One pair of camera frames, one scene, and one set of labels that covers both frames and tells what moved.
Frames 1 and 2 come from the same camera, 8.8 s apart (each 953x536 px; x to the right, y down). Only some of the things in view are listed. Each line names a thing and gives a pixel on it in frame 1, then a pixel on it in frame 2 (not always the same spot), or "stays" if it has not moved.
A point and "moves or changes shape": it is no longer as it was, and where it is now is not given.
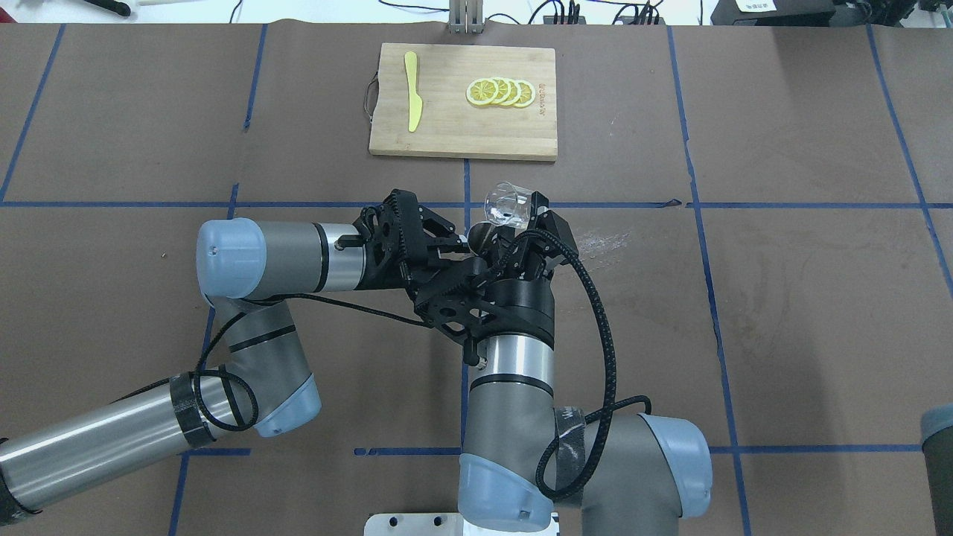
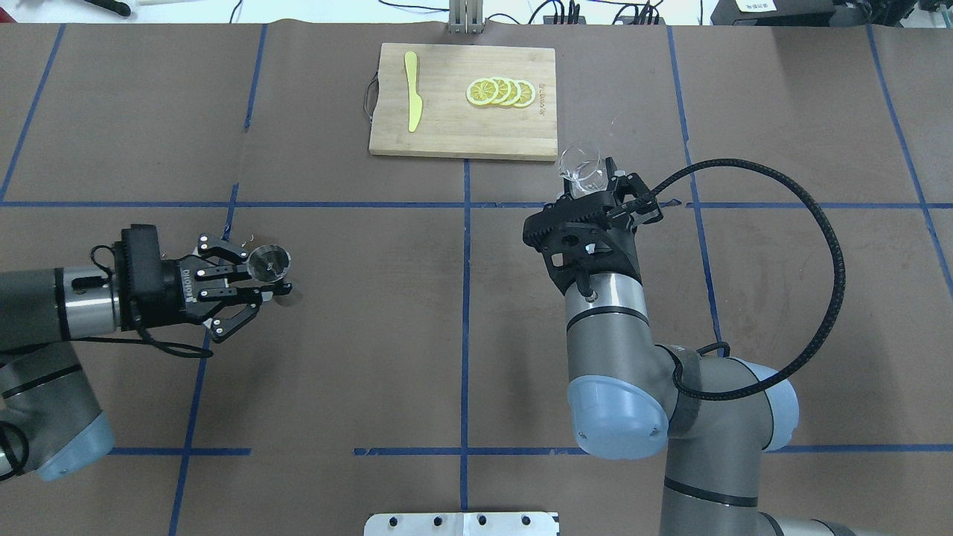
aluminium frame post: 465,16 stays
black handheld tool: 112,5 stays
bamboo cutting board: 450,126 stays
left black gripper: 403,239 → 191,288
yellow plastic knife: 415,100 stays
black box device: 773,13 stays
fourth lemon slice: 528,94 stays
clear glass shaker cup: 508,205 → 584,170
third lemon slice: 515,88 stays
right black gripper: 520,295 → 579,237
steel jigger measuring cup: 480,237 moves or changes shape
